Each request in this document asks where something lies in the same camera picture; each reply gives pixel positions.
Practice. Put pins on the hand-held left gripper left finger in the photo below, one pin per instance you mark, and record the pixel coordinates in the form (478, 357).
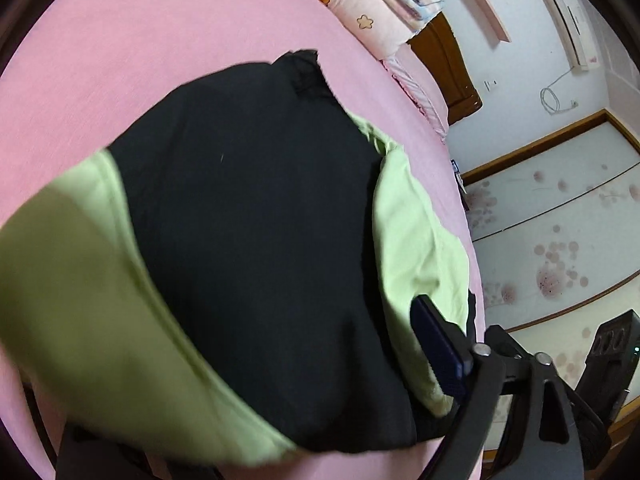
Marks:
(100, 460)

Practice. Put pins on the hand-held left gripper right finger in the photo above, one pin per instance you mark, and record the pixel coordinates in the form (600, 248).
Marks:
(440, 347)

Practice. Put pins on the green and black hoodie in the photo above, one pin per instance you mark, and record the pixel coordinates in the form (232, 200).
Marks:
(250, 210)

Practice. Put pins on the floral sliding wardrobe door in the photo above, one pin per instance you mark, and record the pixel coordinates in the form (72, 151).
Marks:
(550, 210)

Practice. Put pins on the pink ruffled pillow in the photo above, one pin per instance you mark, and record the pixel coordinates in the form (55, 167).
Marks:
(415, 90)

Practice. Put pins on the wooden headboard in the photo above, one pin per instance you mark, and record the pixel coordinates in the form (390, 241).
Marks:
(452, 70)

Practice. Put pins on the white air conditioner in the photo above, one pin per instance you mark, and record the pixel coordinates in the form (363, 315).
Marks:
(567, 15)

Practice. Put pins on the cream pillow with flower print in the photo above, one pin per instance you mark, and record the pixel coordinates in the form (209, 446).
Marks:
(350, 5)

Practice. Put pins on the bed with pink sheet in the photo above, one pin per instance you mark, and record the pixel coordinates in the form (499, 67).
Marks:
(125, 35)

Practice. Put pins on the white wall socket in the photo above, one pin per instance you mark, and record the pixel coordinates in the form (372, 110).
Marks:
(491, 83)

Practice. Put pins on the white wall shelf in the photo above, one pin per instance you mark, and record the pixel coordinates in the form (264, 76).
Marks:
(485, 10)

